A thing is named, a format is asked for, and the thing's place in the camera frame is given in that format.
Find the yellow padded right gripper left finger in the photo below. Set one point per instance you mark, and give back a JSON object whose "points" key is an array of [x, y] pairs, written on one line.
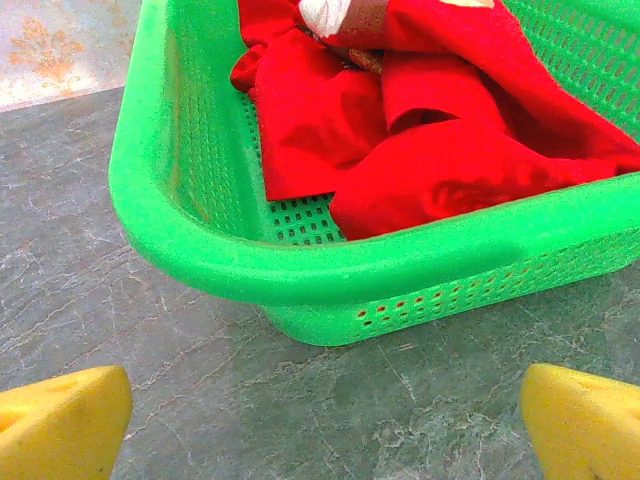
{"points": [[60, 430]]}

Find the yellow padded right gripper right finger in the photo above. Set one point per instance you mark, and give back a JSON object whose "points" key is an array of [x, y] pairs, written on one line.
{"points": [[590, 430]]}

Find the red bear print t-shirt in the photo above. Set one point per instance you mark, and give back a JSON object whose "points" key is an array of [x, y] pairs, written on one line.
{"points": [[450, 175]]}

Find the green perforated plastic basket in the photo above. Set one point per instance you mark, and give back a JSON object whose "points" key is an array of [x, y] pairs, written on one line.
{"points": [[200, 260]]}

